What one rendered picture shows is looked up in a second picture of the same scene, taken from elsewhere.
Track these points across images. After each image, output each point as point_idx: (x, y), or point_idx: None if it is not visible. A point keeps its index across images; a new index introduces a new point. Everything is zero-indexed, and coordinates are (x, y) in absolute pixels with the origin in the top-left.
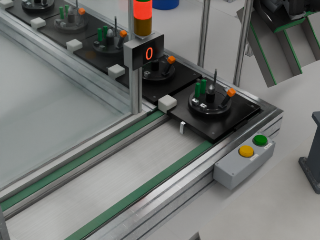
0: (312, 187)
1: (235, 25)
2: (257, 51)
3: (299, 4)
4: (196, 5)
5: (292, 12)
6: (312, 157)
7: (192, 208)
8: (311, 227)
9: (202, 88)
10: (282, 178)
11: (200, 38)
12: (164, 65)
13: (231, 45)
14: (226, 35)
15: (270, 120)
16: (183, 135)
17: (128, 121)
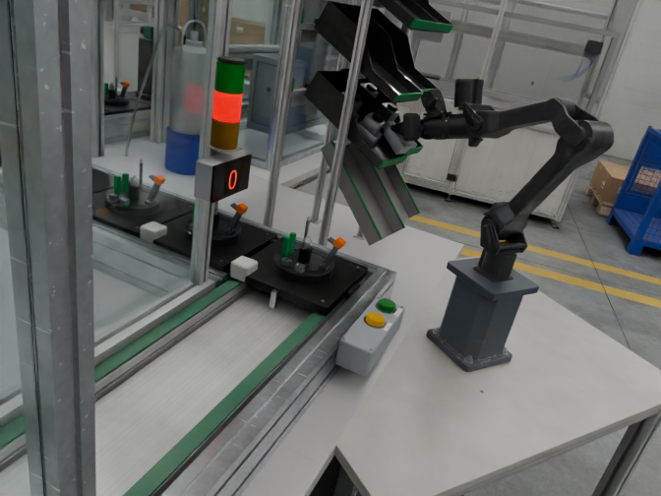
0: (457, 364)
1: (285, 193)
2: (353, 198)
3: (416, 125)
4: None
5: (409, 136)
6: (450, 324)
7: (315, 412)
8: (480, 414)
9: (291, 244)
10: (416, 358)
11: (270, 187)
12: (224, 222)
13: (288, 212)
14: (279, 202)
15: (387, 282)
16: (272, 310)
17: (191, 293)
